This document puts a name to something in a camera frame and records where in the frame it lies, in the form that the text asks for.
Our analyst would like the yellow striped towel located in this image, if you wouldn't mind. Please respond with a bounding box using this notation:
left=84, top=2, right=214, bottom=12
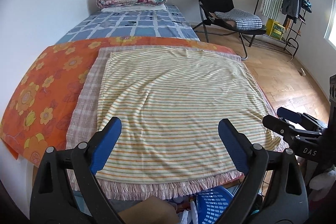
left=94, top=46, right=281, bottom=186

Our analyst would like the grey striped knitted cloth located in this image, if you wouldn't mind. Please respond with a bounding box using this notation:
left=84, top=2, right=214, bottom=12
left=214, top=9, right=255, bottom=22

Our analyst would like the person's right hand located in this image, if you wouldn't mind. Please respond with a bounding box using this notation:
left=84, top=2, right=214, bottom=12
left=310, top=165, right=336, bottom=201

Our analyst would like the black clothes rack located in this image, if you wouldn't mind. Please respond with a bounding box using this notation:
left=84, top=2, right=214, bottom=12
left=253, top=0, right=315, bottom=56

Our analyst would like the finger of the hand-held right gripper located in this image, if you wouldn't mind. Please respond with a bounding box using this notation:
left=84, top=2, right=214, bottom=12
left=277, top=107, right=328, bottom=133
left=262, top=114, right=323, bottom=147

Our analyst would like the yellow plastic crate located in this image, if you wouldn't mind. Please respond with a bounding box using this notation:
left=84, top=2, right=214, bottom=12
left=266, top=18, right=286, bottom=39

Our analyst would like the white folded pillow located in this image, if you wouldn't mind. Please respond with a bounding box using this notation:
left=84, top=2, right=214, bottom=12
left=101, top=4, right=167, bottom=14

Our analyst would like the blue checked cloth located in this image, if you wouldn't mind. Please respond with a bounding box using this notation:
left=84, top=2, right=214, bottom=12
left=234, top=15, right=263, bottom=30

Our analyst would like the teal hanging garment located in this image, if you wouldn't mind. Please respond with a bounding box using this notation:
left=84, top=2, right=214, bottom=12
left=301, top=0, right=313, bottom=14

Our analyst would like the clear plastic bag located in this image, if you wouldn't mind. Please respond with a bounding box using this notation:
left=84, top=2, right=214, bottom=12
left=176, top=198, right=198, bottom=224

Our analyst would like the dark hanging jacket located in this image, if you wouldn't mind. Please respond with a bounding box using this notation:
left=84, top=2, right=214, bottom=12
left=281, top=0, right=302, bottom=24

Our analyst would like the bright window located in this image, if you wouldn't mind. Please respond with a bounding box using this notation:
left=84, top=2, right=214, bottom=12
left=323, top=0, right=336, bottom=47

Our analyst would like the black cable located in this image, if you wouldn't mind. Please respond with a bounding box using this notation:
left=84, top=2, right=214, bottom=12
left=259, top=169, right=271, bottom=195

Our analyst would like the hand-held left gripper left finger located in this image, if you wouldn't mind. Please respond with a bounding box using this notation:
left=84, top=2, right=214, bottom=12
left=29, top=116, right=122, bottom=224

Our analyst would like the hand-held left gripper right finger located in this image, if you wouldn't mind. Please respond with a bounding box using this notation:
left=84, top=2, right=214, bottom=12
left=218, top=118, right=309, bottom=224

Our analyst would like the pink fringed cloth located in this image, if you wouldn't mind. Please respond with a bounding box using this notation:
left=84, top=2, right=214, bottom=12
left=66, top=45, right=289, bottom=201

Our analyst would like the blue plastic basket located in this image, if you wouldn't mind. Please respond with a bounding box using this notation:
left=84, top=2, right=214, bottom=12
left=196, top=185, right=238, bottom=224

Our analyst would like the brown cardboard piece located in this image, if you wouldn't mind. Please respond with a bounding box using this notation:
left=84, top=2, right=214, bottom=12
left=117, top=195, right=179, bottom=224

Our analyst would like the orange floral sheet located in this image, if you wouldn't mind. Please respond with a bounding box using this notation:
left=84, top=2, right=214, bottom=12
left=0, top=36, right=238, bottom=169

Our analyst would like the blue checked bed sheet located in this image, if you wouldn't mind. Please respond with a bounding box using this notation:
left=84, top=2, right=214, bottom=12
left=55, top=5, right=198, bottom=45

